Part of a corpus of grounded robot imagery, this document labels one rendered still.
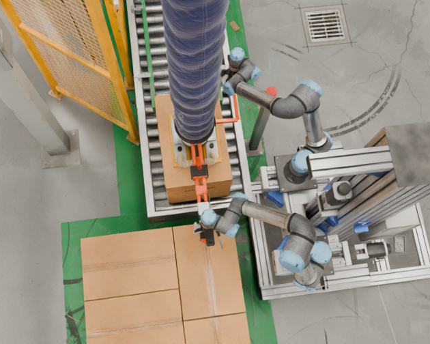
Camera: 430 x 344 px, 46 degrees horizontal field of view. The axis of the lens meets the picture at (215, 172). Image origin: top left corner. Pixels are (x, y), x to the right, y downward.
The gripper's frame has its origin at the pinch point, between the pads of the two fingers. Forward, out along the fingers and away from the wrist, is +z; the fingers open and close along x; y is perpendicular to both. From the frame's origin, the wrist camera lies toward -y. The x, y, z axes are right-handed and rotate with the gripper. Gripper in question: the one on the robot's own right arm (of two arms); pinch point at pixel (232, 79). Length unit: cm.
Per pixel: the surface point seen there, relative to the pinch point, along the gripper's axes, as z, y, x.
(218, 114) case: 14.0, 15.9, -9.5
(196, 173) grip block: -1, 56, -28
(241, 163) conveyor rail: 49, 38, 5
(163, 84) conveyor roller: 54, -27, -42
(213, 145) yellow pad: 8.9, 37.2, -15.6
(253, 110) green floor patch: 109, -24, 29
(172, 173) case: 14, 51, -41
